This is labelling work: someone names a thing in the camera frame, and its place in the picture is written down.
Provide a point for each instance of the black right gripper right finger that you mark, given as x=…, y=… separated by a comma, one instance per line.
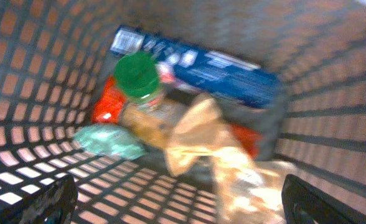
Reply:
x=304, y=203

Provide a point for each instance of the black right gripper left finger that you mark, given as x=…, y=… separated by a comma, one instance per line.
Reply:
x=53, y=203

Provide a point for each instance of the beige paper pouch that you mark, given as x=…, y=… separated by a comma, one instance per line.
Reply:
x=247, y=191

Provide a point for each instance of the pale green wipes packet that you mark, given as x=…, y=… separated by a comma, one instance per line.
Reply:
x=110, y=140

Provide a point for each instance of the orange spaghetti packet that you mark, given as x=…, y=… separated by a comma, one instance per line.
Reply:
x=152, y=127

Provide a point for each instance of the green lid jar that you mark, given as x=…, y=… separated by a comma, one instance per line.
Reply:
x=137, y=77

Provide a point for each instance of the blue tissue box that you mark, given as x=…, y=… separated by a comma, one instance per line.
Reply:
x=193, y=69

